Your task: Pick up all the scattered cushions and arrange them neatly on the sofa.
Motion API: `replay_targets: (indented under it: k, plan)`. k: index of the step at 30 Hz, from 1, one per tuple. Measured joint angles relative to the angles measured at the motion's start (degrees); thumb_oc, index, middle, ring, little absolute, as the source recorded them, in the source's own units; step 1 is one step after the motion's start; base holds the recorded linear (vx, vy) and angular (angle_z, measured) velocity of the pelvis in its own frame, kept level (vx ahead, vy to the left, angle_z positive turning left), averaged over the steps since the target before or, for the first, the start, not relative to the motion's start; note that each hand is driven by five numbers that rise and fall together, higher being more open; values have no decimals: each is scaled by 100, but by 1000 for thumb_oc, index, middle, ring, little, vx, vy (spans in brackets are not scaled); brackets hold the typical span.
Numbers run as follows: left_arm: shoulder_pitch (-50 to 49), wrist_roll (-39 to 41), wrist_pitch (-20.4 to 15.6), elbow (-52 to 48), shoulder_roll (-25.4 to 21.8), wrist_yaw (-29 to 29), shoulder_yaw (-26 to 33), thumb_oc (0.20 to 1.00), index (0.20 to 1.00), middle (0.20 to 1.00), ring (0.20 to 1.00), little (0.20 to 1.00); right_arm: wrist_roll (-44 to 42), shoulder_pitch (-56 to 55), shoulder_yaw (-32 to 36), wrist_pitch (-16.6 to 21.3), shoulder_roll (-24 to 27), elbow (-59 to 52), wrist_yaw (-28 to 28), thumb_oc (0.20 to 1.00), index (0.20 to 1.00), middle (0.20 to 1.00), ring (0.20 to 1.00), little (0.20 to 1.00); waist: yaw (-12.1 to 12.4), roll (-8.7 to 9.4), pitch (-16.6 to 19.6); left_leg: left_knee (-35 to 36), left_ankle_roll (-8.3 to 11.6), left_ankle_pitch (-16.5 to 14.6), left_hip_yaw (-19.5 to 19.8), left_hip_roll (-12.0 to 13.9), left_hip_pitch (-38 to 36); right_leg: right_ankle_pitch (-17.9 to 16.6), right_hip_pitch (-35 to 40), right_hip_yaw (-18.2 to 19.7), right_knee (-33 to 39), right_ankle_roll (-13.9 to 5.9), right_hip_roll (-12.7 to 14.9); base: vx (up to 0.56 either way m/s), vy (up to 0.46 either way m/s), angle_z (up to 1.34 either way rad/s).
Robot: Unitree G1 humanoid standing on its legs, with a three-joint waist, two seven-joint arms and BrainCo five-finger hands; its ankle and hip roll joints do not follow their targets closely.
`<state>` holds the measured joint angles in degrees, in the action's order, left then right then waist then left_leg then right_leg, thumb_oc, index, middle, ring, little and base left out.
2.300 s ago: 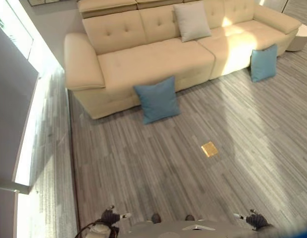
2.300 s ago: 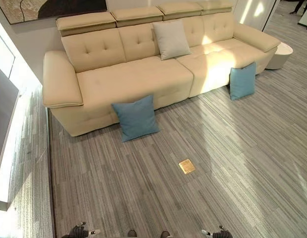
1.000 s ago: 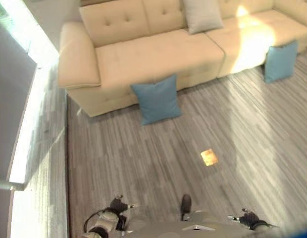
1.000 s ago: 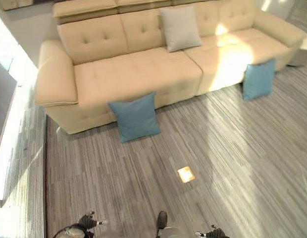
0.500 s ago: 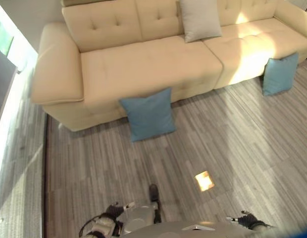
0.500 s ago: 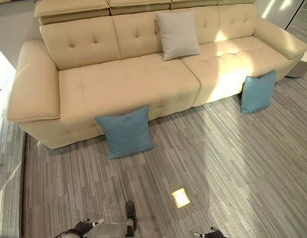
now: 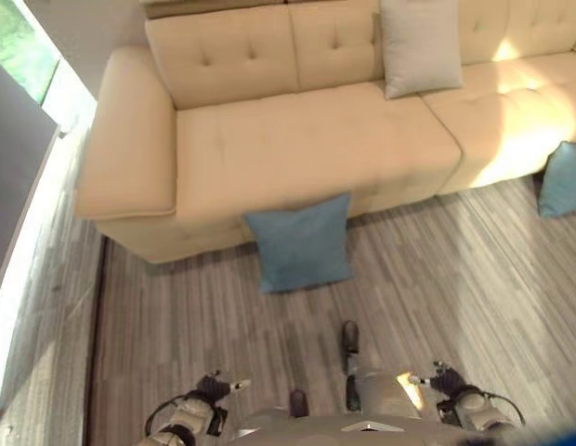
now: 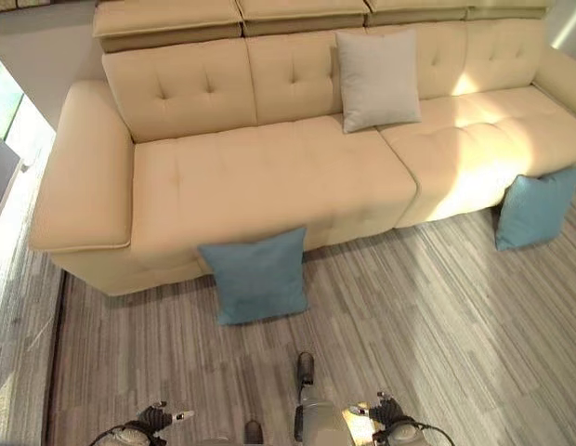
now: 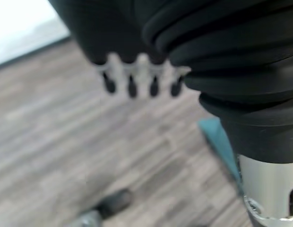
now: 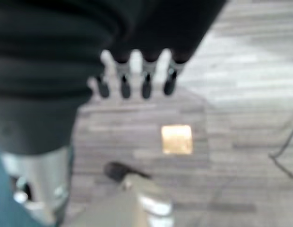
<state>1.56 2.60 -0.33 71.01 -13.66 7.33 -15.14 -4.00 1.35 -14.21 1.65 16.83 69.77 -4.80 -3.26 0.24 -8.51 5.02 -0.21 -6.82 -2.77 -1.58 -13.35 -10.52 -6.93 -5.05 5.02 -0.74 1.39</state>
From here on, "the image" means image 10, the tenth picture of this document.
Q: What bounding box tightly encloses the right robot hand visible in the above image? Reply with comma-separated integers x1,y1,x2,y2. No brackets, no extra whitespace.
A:
0,0,229,227

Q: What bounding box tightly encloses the brass floor socket cover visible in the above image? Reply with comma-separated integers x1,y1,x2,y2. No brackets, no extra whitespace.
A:
161,125,193,155

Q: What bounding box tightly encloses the dark teal cloth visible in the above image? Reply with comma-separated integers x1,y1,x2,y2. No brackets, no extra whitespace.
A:
0,146,44,227

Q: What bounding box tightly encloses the thin dark cable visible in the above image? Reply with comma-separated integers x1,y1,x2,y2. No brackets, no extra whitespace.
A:
268,125,293,184

